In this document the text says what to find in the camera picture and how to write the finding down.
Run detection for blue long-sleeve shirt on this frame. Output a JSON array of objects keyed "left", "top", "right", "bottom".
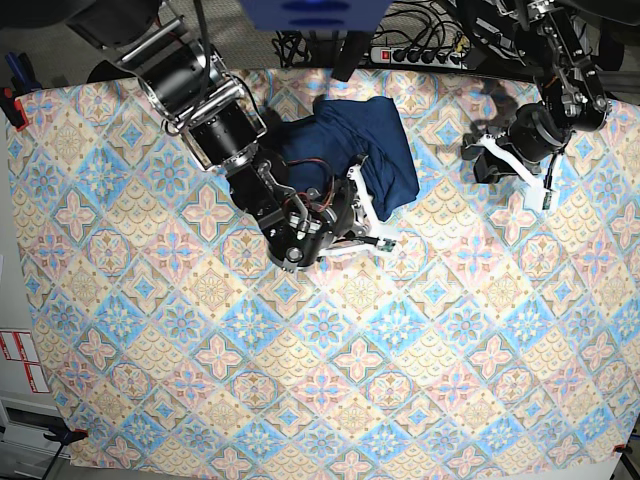
[{"left": 269, "top": 96, "right": 420, "bottom": 221}]

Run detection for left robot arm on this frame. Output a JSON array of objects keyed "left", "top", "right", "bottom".
[{"left": 455, "top": 1, "right": 611, "bottom": 212}]

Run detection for black red-lettered bar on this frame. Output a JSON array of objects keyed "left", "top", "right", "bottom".
[{"left": 331, "top": 31, "right": 373, "bottom": 82}]

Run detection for red-black clamp top left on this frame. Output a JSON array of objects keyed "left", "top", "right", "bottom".
[{"left": 0, "top": 87, "right": 29, "bottom": 132}]

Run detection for red-white labels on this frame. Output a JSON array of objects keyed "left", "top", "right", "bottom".
[{"left": 1, "top": 329, "right": 50, "bottom": 394}]

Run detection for blue box overhead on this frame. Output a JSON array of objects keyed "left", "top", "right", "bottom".
[{"left": 240, "top": 0, "right": 392, "bottom": 31}]

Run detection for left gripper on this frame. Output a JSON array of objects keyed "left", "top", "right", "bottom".
[{"left": 460, "top": 99, "right": 610, "bottom": 210}]

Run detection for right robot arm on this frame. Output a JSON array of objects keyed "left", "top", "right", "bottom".
[{"left": 67, "top": 1, "right": 399, "bottom": 272}]

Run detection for clamp bottom right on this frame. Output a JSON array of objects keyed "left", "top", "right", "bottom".
[{"left": 613, "top": 444, "right": 639, "bottom": 456}]

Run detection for clamp bottom left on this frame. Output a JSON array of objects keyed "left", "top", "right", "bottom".
[{"left": 43, "top": 426, "right": 88, "bottom": 446}]

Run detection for white power strip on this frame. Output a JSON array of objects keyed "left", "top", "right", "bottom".
[{"left": 369, "top": 46, "right": 484, "bottom": 70}]

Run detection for blue clamp top left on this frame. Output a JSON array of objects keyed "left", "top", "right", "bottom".
[{"left": 5, "top": 52, "right": 42, "bottom": 94}]

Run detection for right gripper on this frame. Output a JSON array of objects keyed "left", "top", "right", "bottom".
[{"left": 256, "top": 153, "right": 400, "bottom": 272}]

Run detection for black cable bundle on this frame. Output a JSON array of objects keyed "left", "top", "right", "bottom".
[{"left": 272, "top": 30, "right": 316, "bottom": 69}]

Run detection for patterned tile tablecloth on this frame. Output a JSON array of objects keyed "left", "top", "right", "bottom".
[{"left": 6, "top": 70, "right": 639, "bottom": 479}]

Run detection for aluminium frame right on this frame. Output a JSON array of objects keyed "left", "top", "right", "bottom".
[{"left": 597, "top": 70, "right": 640, "bottom": 105}]

